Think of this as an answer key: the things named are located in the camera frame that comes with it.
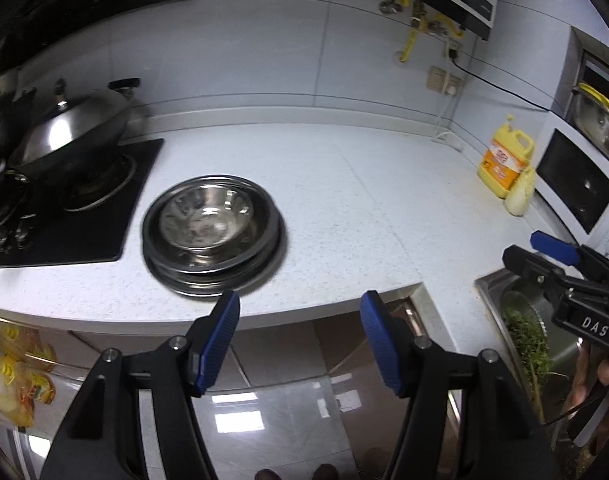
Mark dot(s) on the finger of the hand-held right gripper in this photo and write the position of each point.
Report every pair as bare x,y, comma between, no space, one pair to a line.
554,247
526,262

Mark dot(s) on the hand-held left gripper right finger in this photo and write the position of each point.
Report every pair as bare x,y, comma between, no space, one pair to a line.
384,345

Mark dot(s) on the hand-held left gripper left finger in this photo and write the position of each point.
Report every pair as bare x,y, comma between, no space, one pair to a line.
217,345

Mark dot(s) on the large steel plate with label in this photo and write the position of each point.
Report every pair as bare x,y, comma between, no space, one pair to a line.
204,291

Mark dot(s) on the large steel bowl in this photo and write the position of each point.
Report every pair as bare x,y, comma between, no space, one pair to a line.
174,230

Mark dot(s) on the steel sink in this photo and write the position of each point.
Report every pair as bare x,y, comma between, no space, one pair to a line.
494,290

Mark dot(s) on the pale napa cabbage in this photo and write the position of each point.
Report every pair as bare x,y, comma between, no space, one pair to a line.
519,195

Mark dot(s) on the white microwave oven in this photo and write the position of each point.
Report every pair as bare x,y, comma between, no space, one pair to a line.
574,185

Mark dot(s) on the green leafy vegetables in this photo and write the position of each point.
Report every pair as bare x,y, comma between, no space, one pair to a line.
529,340

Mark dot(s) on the brown base cabinet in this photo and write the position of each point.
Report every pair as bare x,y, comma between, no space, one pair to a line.
284,355

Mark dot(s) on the yellow detergent bottle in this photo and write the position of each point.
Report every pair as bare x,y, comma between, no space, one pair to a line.
504,165

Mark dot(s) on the steel basin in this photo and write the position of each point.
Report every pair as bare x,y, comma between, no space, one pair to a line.
596,120

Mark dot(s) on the person's left shoe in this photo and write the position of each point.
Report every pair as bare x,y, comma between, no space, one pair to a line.
267,475

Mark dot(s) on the person's shoe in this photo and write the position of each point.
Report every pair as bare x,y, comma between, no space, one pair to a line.
327,472
267,475

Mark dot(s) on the person's right shoe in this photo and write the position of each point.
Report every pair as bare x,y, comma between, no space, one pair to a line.
327,472

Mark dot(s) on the black glass gas stove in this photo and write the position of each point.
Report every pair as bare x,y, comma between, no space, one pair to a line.
109,225

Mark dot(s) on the yellow plastic bag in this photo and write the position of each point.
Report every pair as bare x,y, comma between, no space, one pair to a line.
14,385

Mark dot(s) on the steel wok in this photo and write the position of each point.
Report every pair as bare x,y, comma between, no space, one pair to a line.
89,160

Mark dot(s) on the steel wok lid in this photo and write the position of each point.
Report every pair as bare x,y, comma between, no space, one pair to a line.
69,130

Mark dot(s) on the beige wall socket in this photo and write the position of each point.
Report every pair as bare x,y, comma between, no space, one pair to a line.
437,77

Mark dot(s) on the white wall socket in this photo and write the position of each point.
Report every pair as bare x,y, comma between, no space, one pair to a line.
457,46

